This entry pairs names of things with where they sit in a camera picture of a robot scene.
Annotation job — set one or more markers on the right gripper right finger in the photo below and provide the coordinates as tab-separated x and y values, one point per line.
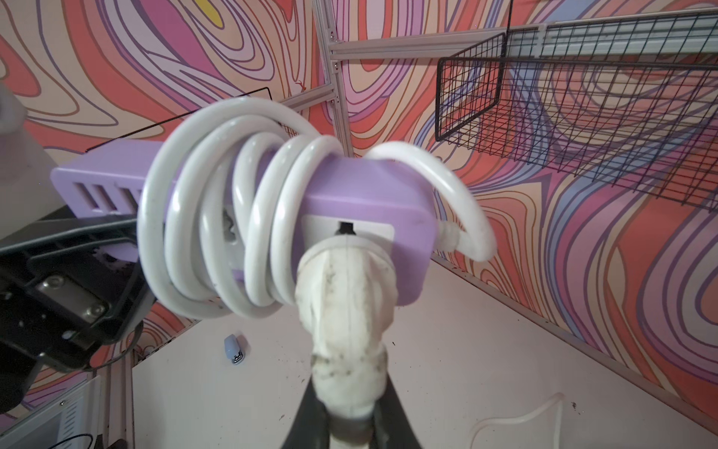
391	427

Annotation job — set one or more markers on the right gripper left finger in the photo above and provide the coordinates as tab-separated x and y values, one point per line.
310	428

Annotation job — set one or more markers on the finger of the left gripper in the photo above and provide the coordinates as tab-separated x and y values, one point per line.
61	310
66	240

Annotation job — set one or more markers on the blue power strip with cord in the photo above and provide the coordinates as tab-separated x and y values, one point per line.
556	401

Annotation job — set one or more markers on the purple power strip with cord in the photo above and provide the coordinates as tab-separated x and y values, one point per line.
247	208

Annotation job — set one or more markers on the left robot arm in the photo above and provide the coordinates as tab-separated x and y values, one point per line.
18	372

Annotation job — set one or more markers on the small blue object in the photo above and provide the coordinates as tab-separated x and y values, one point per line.
233	350

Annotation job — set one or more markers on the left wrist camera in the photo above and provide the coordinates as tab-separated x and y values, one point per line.
27	194

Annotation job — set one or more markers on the black wire basket left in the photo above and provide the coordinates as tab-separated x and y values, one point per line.
160	130

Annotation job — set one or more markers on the black wire basket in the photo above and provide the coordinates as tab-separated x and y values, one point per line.
160	130
626	101

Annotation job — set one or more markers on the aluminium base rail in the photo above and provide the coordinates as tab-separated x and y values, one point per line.
96	413

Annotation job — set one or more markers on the black wire basket back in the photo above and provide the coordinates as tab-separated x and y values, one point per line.
626	101

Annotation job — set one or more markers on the aluminium frame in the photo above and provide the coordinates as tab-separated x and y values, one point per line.
391	97

